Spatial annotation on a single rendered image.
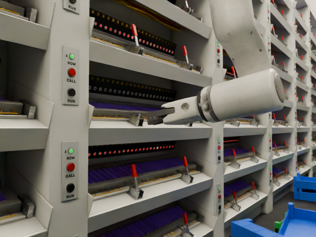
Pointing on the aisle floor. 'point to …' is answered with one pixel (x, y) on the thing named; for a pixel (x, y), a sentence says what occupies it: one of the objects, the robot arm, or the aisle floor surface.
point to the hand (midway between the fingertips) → (155, 118)
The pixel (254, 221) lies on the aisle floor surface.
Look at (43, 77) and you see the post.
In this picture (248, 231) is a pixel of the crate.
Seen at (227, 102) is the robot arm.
